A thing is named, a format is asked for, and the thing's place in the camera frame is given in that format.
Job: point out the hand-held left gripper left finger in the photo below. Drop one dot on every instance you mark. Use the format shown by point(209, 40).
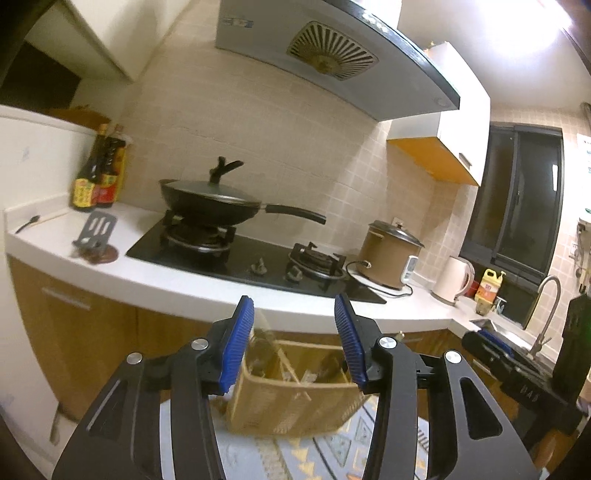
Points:
point(236, 346)

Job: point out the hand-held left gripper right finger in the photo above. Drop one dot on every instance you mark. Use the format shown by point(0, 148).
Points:
point(352, 346)

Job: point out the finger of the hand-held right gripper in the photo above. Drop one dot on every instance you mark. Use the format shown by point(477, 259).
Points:
point(494, 338)
point(482, 350)

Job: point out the translucent grey spoon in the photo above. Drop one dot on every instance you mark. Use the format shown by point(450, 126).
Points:
point(262, 353)

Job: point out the beige slotted utensil basket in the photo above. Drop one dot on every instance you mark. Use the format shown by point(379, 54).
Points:
point(286, 406)

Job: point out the steel kitchen sink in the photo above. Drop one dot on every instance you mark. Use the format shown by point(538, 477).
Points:
point(503, 332)

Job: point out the yellow detergent bottle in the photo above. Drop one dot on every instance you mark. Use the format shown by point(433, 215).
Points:
point(488, 290)

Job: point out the steel kitchen faucet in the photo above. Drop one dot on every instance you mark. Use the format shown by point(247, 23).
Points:
point(551, 286)

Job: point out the white electric kettle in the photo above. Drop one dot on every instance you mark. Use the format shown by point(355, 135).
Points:
point(450, 281)

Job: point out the brown rice cooker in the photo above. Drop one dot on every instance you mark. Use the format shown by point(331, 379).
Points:
point(385, 258)

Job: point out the white power meter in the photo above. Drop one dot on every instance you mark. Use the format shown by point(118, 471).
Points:
point(410, 268)

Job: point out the black glass gas hob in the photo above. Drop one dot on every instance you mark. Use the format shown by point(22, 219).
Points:
point(263, 251)

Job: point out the blue patterned tablecloth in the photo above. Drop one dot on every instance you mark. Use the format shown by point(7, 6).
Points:
point(300, 457)

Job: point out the white kitchen countertop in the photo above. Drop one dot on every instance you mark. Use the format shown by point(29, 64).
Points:
point(138, 272)

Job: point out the black wok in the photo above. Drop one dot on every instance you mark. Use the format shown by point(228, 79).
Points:
point(207, 213)

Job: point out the dark framed window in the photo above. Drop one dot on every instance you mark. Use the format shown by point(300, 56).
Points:
point(512, 203)

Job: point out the glass wok lid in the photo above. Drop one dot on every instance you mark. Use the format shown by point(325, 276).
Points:
point(203, 190)

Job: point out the brown round trivet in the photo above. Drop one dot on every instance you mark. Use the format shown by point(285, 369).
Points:
point(104, 255)

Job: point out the grey slotted spatula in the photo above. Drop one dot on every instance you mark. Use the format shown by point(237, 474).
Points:
point(97, 228)

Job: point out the red label sauce bottle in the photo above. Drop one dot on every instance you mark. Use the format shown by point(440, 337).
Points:
point(111, 180)

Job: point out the yellow label sauce bottle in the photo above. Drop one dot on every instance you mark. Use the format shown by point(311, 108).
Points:
point(85, 184)

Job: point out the small black spoon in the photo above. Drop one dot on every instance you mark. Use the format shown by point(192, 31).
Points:
point(33, 220)

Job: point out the white refrigerator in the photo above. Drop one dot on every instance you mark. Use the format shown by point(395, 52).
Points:
point(41, 161)

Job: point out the grey range hood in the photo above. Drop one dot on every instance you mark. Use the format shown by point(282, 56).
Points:
point(323, 69)

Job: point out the white wall paper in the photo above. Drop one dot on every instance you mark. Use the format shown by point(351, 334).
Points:
point(585, 152)

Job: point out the white and orange wall cabinet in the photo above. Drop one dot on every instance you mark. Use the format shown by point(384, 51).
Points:
point(461, 115)

